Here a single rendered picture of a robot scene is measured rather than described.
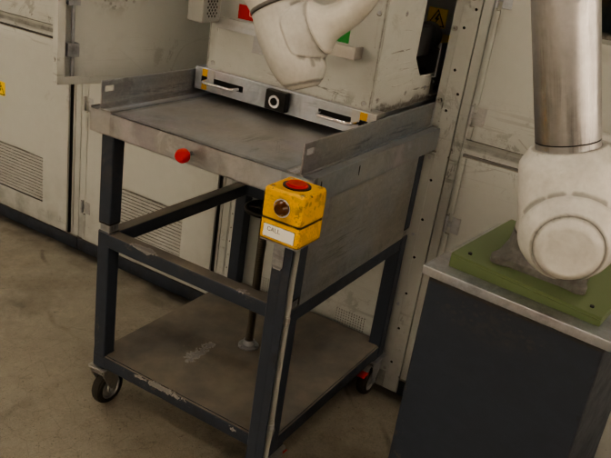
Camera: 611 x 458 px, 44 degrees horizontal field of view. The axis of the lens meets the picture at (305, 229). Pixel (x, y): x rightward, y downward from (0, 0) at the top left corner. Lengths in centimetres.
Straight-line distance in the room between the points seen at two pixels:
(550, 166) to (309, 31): 50
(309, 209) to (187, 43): 109
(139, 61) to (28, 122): 100
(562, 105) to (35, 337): 182
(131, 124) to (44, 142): 131
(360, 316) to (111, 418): 80
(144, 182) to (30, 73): 64
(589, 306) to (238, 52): 108
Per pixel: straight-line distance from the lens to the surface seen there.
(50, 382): 232
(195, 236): 262
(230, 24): 194
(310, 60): 142
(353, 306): 237
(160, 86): 197
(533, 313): 139
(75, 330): 256
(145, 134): 175
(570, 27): 119
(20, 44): 307
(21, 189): 324
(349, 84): 182
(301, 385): 206
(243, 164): 159
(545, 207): 119
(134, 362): 209
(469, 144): 208
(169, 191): 265
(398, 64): 189
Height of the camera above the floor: 133
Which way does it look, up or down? 22 degrees down
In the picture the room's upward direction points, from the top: 9 degrees clockwise
